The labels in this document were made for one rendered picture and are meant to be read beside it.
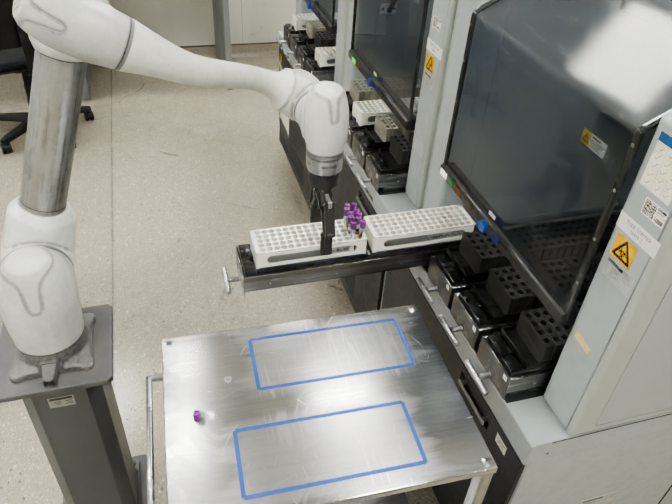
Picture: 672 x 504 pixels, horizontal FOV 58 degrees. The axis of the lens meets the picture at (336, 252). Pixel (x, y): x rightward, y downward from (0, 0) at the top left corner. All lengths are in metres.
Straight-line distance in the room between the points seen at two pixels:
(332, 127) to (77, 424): 0.96
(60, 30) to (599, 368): 1.16
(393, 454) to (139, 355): 1.49
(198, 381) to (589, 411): 0.81
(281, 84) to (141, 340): 1.40
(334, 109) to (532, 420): 0.81
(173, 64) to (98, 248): 1.91
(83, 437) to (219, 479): 0.64
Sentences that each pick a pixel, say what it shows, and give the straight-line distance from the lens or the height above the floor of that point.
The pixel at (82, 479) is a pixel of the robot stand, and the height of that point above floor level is 0.28.
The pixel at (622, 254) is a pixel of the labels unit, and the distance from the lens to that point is 1.17.
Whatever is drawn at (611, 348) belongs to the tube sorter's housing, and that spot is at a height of 1.01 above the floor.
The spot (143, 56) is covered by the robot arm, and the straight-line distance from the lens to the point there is 1.22.
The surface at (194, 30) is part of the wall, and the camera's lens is 5.00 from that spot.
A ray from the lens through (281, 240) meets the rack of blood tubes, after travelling 1.57.
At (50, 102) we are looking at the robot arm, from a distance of 1.42.
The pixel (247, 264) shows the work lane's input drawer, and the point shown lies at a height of 0.82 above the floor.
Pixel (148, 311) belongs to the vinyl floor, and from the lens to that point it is 2.67.
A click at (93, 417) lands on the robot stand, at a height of 0.53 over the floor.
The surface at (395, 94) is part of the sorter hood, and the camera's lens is 2.01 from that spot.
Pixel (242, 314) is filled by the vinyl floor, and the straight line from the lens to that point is 2.60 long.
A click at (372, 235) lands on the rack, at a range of 1.61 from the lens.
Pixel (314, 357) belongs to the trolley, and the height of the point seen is 0.82.
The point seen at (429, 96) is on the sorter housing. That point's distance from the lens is 1.80.
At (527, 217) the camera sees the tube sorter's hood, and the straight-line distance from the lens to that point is 1.37.
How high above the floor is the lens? 1.82
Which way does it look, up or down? 39 degrees down
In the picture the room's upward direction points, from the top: 4 degrees clockwise
